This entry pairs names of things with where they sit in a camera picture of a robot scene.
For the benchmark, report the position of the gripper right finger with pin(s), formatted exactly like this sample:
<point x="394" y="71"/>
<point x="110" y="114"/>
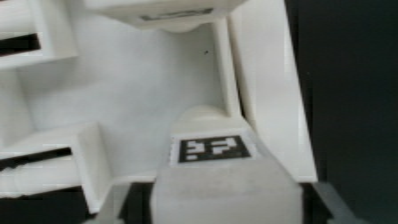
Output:
<point x="325" y="208"/>

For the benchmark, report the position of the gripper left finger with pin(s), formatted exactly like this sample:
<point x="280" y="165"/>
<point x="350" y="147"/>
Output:
<point x="126" y="208"/>

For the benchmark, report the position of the white chair leg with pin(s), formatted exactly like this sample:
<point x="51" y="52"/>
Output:
<point x="222" y="185"/>
<point x="176" y="15"/>

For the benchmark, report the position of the white chair seat part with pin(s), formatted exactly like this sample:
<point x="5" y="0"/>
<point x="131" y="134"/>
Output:
<point x="89" y="75"/>

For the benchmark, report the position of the white U-shaped obstacle fence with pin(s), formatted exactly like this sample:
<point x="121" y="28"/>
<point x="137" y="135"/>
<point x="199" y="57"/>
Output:
<point x="268" y="83"/>

